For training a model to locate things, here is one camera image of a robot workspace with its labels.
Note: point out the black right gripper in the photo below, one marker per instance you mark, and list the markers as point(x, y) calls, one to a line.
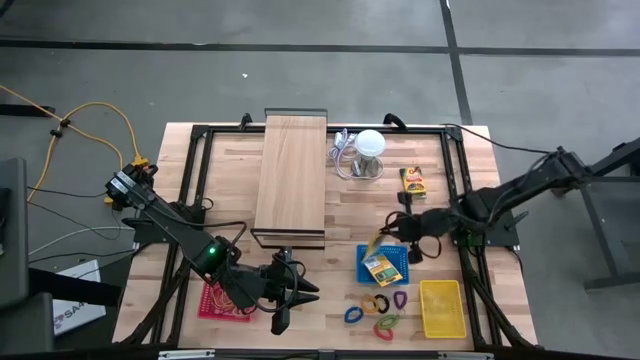
point(415, 225)

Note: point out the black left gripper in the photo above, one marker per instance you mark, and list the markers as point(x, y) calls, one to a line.
point(280, 285)

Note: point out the blue plastic basket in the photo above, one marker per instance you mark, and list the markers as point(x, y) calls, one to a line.
point(400, 252)

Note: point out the yellow green crayon box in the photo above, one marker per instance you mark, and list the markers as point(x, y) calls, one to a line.
point(384, 271)
point(413, 181)
point(376, 245)

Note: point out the yellow rubber band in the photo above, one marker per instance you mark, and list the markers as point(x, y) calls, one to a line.
point(222, 305)

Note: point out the red rubber band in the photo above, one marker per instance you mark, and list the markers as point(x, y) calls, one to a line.
point(216, 295)

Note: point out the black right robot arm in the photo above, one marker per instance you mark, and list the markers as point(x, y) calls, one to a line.
point(520, 187)

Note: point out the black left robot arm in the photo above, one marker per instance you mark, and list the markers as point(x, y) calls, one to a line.
point(170, 225)

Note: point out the yellow plastic basket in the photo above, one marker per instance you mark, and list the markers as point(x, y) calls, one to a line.
point(442, 309)

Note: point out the red plastic basket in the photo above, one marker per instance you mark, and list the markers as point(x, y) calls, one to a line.
point(210, 315)

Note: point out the grey metal table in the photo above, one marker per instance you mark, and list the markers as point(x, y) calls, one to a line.
point(610, 200)

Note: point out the white printed sign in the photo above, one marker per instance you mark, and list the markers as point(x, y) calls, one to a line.
point(80, 315)

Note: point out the dark grey equipment stand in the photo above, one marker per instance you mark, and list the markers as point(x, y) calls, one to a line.
point(12, 225)

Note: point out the black flat bar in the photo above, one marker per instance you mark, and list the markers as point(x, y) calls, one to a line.
point(25, 110)

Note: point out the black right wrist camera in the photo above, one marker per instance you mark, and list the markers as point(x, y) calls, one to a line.
point(416, 256)

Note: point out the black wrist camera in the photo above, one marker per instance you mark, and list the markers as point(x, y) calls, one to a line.
point(280, 322)
point(416, 256)

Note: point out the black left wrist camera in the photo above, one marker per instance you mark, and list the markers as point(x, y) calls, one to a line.
point(280, 322)

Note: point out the black curved frame bracket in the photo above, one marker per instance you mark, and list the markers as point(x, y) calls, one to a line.
point(395, 119)
point(245, 120)

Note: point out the wooden shelf riser black frame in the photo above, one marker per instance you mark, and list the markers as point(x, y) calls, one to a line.
point(292, 175)

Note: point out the silver metal bracket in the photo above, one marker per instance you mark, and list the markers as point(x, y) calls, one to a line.
point(465, 356)
point(185, 355)

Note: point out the black aluminium rig frame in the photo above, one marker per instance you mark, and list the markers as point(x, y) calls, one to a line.
point(230, 130)

